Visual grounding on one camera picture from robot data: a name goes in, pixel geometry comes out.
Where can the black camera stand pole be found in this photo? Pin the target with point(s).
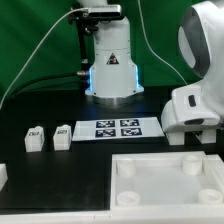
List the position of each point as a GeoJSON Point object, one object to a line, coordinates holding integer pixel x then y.
{"type": "Point", "coordinates": [83, 52]}

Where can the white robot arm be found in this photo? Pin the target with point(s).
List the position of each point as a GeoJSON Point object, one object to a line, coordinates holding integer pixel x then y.
{"type": "Point", "coordinates": [114, 76]}

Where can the white front fence bar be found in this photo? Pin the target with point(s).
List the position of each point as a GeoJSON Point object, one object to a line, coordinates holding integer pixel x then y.
{"type": "Point", "coordinates": [100, 218]}

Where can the white left obstacle block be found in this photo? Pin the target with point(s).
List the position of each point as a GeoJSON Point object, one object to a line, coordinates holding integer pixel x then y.
{"type": "Point", "coordinates": [3, 175]}

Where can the white AprilTag base plate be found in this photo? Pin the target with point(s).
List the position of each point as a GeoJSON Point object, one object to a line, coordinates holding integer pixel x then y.
{"type": "Point", "coordinates": [124, 128]}

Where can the white fence bar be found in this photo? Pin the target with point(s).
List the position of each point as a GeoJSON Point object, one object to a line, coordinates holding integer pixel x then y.
{"type": "Point", "coordinates": [213, 168]}
{"type": "Point", "coordinates": [100, 218]}

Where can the white right fence bar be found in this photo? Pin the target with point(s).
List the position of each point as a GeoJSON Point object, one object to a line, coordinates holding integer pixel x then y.
{"type": "Point", "coordinates": [213, 168]}

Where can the black camera on stand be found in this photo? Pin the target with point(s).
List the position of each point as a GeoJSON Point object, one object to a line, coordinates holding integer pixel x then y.
{"type": "Point", "coordinates": [98, 13]}

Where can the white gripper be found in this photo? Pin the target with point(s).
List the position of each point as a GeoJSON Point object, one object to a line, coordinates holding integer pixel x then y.
{"type": "Point", "coordinates": [186, 111]}

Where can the white square tabletop tray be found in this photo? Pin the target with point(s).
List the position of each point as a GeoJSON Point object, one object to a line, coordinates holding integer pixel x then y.
{"type": "Point", "coordinates": [161, 179]}

